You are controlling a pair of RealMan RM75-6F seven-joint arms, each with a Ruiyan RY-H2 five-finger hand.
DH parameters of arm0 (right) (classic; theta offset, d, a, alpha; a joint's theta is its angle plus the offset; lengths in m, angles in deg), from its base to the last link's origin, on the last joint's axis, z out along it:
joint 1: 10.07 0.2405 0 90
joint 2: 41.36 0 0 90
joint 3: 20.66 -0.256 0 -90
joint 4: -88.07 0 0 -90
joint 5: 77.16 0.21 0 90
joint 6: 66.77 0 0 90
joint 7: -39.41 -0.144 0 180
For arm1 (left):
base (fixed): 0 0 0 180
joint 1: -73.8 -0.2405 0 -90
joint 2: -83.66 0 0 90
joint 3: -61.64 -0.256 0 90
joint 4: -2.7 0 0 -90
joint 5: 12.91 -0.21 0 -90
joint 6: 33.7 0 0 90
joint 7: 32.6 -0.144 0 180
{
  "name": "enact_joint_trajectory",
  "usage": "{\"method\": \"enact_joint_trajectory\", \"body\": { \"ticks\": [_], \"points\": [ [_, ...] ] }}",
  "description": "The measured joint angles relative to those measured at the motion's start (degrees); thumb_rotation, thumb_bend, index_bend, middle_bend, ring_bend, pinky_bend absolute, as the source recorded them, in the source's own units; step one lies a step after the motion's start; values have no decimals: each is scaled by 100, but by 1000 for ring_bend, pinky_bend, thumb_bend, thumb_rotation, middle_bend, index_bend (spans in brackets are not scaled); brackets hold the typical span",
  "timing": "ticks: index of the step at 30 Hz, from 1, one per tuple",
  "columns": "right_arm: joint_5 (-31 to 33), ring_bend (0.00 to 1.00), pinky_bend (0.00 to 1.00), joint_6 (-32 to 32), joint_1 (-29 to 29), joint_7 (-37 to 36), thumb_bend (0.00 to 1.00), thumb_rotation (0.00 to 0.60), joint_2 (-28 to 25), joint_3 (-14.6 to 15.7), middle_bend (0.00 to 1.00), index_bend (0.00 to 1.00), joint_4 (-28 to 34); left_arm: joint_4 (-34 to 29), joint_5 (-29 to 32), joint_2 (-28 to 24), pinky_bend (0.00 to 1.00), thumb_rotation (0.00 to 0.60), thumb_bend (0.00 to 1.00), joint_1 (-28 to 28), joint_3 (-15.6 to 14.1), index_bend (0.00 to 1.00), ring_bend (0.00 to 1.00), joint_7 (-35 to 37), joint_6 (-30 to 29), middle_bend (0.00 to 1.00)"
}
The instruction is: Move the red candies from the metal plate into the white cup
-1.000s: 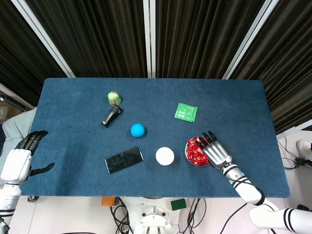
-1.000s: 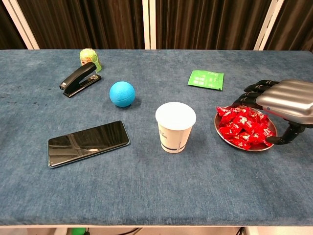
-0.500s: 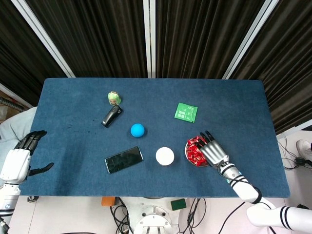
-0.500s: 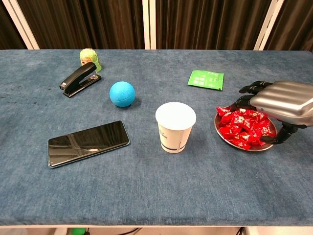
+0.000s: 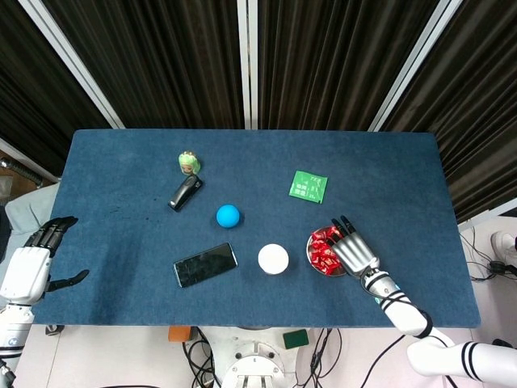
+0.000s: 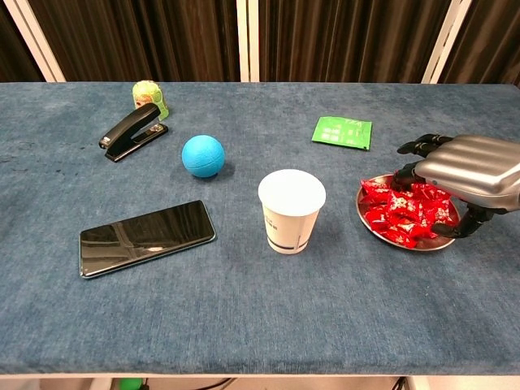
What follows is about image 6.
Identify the dark pleated curtain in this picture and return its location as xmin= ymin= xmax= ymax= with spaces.
xmin=440 ymin=0 xmax=520 ymax=89
xmin=258 ymin=0 xmax=452 ymax=85
xmin=0 ymin=0 xmax=45 ymax=84
xmin=27 ymin=0 xmax=241 ymax=84

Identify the blue table cloth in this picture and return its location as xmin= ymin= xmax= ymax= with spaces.
xmin=0 ymin=82 xmax=520 ymax=375

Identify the white frame post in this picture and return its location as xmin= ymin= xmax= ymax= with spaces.
xmin=421 ymin=0 xmax=475 ymax=85
xmin=3 ymin=0 xmax=67 ymax=84
xmin=236 ymin=0 xmax=261 ymax=84

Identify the round metal plate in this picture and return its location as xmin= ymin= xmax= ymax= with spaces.
xmin=356 ymin=173 xmax=462 ymax=252

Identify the white paper cup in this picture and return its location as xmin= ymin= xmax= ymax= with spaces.
xmin=258 ymin=168 xmax=327 ymax=255

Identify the black smartphone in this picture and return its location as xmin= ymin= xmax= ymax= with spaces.
xmin=79 ymin=199 xmax=217 ymax=280

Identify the black stapler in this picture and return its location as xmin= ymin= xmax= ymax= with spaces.
xmin=98 ymin=102 xmax=170 ymax=163

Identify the green wrapped snack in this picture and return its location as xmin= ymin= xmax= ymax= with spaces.
xmin=132 ymin=80 xmax=170 ymax=122

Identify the blue ball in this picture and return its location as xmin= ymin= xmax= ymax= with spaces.
xmin=181 ymin=134 xmax=226 ymax=179

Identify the green sachet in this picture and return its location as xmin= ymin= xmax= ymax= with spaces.
xmin=311 ymin=115 xmax=373 ymax=151

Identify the red wrapped candy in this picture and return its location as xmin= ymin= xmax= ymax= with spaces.
xmin=381 ymin=225 xmax=419 ymax=249
xmin=388 ymin=191 xmax=424 ymax=223
xmin=364 ymin=206 xmax=393 ymax=233
xmin=412 ymin=182 xmax=452 ymax=202
xmin=422 ymin=198 xmax=460 ymax=228
xmin=360 ymin=180 xmax=393 ymax=204

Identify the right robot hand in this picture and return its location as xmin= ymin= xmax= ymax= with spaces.
xmin=390 ymin=133 xmax=520 ymax=239

